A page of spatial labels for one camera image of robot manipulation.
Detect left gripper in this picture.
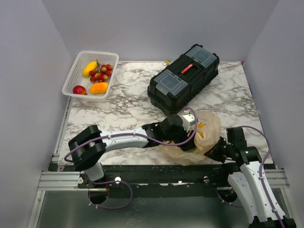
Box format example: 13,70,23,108
162,123,195,151

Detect translucent orange plastic bag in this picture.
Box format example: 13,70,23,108
160,111,221,166

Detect orange yellow fake mango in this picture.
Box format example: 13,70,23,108
90,82,109,94

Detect red yellow fake fruits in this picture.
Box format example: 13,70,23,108
89,61,114,83

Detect yellow fake lemon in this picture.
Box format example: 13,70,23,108
198,132,205,138

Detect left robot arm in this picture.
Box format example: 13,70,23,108
64,114,198,188

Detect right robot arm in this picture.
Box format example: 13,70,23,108
204,127,296,228

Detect red fake fruit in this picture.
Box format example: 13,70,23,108
73,85,87,95

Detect black base bar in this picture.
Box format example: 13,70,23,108
48,163,250,198

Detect black plastic toolbox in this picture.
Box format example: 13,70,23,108
147,44,219,116

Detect white plastic basket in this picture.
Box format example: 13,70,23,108
62,51,119,102

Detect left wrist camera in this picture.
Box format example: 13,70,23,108
181,114,198,128

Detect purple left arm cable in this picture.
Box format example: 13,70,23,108
64,106,199,209

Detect aluminium frame rail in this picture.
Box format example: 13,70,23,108
38,171,88,191

